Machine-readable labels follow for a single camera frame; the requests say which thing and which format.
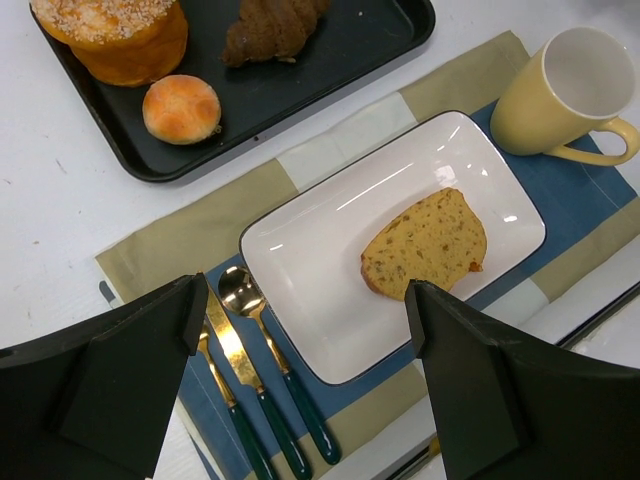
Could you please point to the white rectangular plate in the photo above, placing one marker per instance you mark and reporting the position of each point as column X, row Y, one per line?
column 305, row 255

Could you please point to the yellow bread slice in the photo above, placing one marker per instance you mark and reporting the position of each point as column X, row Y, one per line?
column 438, row 239

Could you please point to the yellow mug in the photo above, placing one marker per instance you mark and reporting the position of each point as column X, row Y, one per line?
column 579, row 81

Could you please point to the black baking tray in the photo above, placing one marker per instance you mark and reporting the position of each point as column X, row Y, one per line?
column 353, row 40

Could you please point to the gold knife green handle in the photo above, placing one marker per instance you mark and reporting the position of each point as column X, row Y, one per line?
column 246, row 373

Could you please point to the brown chocolate croissant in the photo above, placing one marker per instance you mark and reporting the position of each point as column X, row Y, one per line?
column 271, row 30

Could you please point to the large orange sugared bun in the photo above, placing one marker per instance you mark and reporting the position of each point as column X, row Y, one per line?
column 121, row 43

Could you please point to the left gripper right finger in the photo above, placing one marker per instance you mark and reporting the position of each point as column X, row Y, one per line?
column 508, row 405

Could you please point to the small round bun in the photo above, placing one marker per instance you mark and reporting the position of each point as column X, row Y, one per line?
column 181, row 110

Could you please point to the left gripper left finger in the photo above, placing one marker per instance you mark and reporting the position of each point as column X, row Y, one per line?
column 94, row 400

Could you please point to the gold fork green handle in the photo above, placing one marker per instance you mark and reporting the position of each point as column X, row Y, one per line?
column 253, row 447

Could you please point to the gold spoon green handle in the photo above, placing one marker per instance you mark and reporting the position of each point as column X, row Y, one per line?
column 240, row 295

